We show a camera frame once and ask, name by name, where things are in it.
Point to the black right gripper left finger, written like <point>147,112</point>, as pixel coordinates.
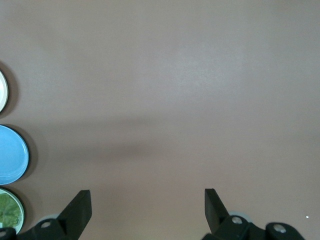
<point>72,217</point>

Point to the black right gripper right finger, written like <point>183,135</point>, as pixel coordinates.
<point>215,215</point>

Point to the green lettuce leaf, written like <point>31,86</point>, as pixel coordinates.
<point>8,207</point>

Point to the pale green round plate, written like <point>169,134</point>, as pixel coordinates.
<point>22,210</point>

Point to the blue round plate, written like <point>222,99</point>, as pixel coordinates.
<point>12,155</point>

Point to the beige round plate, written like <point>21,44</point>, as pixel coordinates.
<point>3,92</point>

